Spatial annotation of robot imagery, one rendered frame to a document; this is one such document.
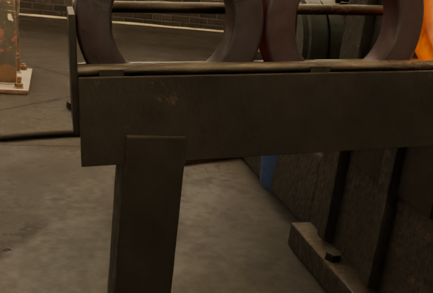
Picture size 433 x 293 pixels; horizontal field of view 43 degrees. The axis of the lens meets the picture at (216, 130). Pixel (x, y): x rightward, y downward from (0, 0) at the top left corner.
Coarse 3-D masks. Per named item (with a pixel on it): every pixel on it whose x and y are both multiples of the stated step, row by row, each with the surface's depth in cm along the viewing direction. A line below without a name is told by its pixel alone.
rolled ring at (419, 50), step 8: (424, 0) 63; (432, 0) 63; (424, 8) 63; (432, 8) 63; (424, 16) 63; (432, 16) 63; (424, 24) 63; (432, 24) 63; (424, 32) 63; (432, 32) 63; (424, 40) 63; (432, 40) 63; (416, 48) 65; (424, 48) 64; (432, 48) 63; (424, 56) 64; (432, 56) 63
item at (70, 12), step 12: (72, 12) 50; (72, 24) 48; (72, 36) 49; (72, 48) 49; (72, 60) 49; (72, 72) 50; (72, 84) 50; (72, 96) 50; (72, 108) 51; (72, 120) 52
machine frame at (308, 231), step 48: (336, 192) 140; (384, 192) 118; (432, 192) 107; (288, 240) 158; (336, 240) 143; (384, 240) 121; (432, 240) 103; (336, 288) 131; (384, 288) 122; (432, 288) 103
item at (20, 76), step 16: (0, 0) 279; (16, 0) 308; (0, 16) 281; (16, 16) 309; (0, 32) 283; (16, 32) 285; (0, 48) 286; (16, 48) 288; (0, 64) 288; (16, 64) 290; (0, 80) 290; (16, 80) 293
